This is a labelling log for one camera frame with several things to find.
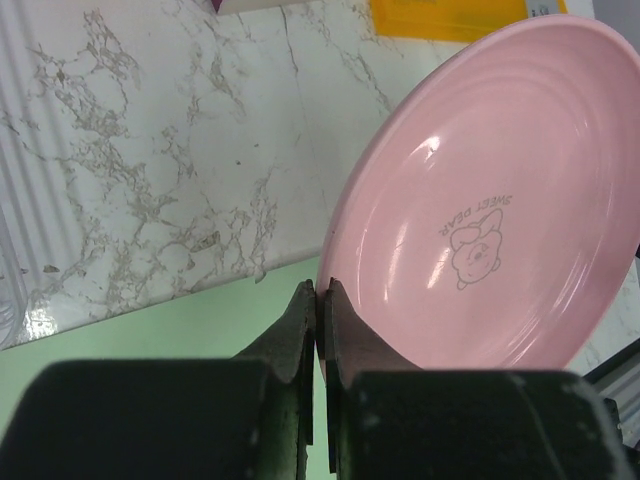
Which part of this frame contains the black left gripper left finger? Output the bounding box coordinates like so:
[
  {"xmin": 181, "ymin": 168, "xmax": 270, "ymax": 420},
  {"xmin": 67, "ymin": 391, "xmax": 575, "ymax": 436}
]
[{"xmin": 234, "ymin": 280, "xmax": 316, "ymax": 479}]

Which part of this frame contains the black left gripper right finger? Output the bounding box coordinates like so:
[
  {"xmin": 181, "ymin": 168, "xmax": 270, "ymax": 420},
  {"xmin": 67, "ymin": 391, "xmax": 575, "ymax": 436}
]
[{"xmin": 322, "ymin": 278, "xmax": 420, "ymax": 474}]

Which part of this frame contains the pink plate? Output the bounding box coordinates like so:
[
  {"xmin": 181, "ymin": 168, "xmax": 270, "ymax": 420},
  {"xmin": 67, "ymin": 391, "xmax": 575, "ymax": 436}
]
[{"xmin": 317, "ymin": 14, "xmax": 639, "ymax": 369}]

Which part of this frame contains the green clipboard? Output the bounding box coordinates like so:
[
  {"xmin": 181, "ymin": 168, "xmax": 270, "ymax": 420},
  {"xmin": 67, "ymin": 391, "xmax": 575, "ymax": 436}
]
[{"xmin": 1, "ymin": 259, "xmax": 330, "ymax": 479}]

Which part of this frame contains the orange mat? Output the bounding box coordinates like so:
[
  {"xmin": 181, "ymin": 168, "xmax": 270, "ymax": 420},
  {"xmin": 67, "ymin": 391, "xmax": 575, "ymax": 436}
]
[{"xmin": 369, "ymin": 0, "xmax": 568, "ymax": 43}]

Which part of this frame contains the purple paperback book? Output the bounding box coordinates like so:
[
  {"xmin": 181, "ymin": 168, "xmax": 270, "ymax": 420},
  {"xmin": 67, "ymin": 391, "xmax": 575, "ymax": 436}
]
[{"xmin": 211, "ymin": 0, "xmax": 307, "ymax": 15}]

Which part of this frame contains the small white label card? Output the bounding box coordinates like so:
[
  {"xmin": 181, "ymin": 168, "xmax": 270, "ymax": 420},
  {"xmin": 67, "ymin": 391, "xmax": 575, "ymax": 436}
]
[{"xmin": 525, "ymin": 0, "xmax": 563, "ymax": 18}]

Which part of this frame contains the white wire dish rack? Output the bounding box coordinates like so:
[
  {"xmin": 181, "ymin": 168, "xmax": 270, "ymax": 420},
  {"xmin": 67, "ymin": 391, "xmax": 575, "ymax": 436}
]
[{"xmin": 0, "ymin": 205, "xmax": 28, "ymax": 350}]

